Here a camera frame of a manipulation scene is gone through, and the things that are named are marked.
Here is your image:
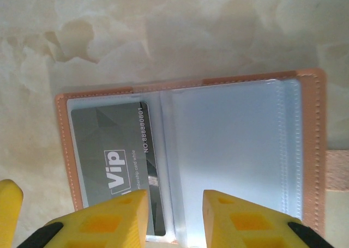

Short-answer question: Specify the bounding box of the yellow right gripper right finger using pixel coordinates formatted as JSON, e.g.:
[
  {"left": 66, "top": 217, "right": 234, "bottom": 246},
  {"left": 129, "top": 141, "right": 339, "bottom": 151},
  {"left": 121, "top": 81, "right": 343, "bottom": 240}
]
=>
[{"left": 202, "top": 189, "right": 333, "bottom": 248}]

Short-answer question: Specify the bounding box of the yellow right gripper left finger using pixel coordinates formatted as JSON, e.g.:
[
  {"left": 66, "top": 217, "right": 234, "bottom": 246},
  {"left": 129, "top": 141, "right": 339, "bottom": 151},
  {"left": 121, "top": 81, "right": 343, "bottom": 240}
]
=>
[{"left": 21, "top": 190, "right": 150, "bottom": 248}]

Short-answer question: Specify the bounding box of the grey VIP card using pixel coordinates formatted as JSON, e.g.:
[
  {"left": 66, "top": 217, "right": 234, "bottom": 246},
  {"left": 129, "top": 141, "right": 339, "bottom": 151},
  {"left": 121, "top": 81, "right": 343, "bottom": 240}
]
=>
[{"left": 70, "top": 100, "right": 167, "bottom": 237}]

